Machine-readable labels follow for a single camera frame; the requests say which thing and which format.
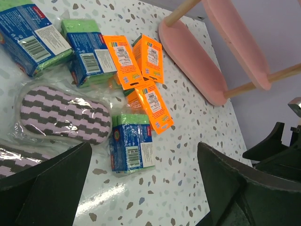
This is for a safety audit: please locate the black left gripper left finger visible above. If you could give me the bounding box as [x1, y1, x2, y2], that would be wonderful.
[0, 143, 92, 226]

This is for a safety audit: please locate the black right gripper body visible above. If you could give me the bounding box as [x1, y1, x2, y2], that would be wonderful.
[242, 97, 301, 182]

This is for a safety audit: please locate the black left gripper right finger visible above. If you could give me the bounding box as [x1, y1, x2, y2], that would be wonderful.
[197, 142, 301, 226]

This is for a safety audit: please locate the green sponge pack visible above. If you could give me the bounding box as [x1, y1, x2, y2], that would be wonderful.
[109, 113, 155, 173]
[61, 19, 117, 88]
[0, 0, 73, 77]

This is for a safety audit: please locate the orange sponge box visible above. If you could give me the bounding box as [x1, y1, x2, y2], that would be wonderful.
[103, 35, 145, 90]
[124, 80, 174, 134]
[132, 34, 164, 84]

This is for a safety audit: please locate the pink three-tier shelf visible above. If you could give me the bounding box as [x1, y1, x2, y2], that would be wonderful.
[158, 0, 301, 106]

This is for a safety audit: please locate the purple striped sponge in wrap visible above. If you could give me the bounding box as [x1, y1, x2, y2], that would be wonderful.
[15, 82, 112, 145]

